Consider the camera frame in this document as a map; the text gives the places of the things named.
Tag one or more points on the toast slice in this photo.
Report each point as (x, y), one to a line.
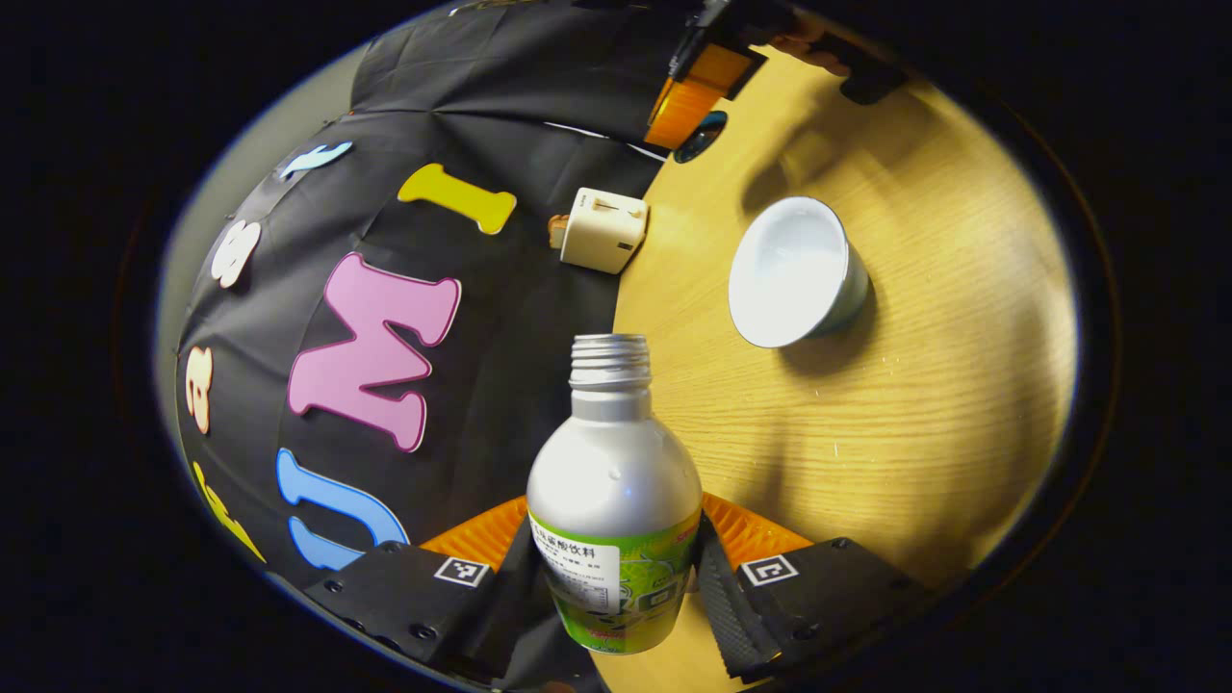
(557, 231)

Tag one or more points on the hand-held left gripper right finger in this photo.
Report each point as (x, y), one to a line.
(727, 606)

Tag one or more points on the white toaster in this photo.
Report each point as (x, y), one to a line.
(602, 231)

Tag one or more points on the black backdrop cloth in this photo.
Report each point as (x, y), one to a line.
(500, 318)

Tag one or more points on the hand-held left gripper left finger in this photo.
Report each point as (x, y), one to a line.
(510, 597)

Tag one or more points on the silver green label water bottle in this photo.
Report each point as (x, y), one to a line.
(616, 481)

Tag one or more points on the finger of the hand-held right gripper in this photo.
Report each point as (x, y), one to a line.
(717, 69)
(681, 114)

